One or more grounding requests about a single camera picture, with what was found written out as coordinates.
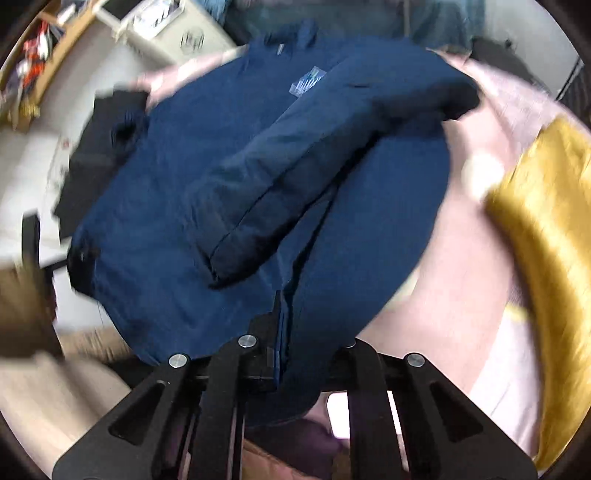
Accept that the brown wooden furniture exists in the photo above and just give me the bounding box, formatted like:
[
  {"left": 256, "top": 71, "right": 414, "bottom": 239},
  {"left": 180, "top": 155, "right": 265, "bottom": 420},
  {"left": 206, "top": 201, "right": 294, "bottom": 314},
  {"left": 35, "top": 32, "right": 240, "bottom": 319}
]
[{"left": 0, "top": 261, "right": 63, "bottom": 361}]

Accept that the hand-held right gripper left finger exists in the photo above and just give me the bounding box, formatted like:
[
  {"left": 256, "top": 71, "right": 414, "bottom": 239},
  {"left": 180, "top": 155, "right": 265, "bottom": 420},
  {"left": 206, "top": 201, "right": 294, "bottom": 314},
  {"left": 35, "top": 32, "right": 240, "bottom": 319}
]
[{"left": 52, "top": 292, "right": 283, "bottom": 480}]

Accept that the black stand leg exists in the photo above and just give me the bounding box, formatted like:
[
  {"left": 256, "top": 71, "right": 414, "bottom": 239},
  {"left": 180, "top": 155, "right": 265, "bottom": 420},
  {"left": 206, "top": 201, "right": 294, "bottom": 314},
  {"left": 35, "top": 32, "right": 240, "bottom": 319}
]
[{"left": 21, "top": 211, "right": 71, "bottom": 274}]

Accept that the black cloth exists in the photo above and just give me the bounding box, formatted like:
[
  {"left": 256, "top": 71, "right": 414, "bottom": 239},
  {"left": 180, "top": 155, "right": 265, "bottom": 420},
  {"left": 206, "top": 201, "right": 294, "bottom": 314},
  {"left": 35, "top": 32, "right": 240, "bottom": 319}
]
[{"left": 52, "top": 90, "right": 152, "bottom": 243}]

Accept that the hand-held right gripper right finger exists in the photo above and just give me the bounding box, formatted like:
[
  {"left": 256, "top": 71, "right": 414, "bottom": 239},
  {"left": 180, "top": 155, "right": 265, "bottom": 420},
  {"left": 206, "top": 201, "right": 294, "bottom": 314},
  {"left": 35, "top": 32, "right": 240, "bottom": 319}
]
[{"left": 323, "top": 339, "right": 539, "bottom": 480}]

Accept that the blue bed cover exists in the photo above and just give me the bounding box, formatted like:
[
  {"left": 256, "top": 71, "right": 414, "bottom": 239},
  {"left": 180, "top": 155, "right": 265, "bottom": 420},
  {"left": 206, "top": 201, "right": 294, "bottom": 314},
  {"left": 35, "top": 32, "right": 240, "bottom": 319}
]
[{"left": 225, "top": 0, "right": 486, "bottom": 49}]

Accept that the golden yellow cloth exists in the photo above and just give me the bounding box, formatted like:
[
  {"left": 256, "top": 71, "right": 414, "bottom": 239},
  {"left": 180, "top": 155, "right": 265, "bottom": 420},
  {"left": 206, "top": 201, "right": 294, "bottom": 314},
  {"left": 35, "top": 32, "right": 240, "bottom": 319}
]
[{"left": 484, "top": 117, "right": 591, "bottom": 472}]

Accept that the wooden shelf with clutter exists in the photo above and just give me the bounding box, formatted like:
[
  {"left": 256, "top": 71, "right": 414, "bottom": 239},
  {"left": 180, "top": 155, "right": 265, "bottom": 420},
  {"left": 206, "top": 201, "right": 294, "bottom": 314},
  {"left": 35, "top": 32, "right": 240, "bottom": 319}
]
[{"left": 0, "top": 9, "right": 110, "bottom": 134}]

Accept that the white storage bin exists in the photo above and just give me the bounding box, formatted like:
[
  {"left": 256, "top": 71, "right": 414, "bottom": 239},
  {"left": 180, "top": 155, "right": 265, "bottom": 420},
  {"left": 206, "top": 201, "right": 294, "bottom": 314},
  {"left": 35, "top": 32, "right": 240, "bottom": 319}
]
[{"left": 96, "top": 0, "right": 239, "bottom": 66}]

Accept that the navy blue garment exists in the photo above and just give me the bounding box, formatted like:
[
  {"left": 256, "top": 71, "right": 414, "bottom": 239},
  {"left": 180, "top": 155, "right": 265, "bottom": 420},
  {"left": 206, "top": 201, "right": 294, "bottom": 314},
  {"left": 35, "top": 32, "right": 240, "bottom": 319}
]
[{"left": 67, "top": 21, "right": 481, "bottom": 428}]

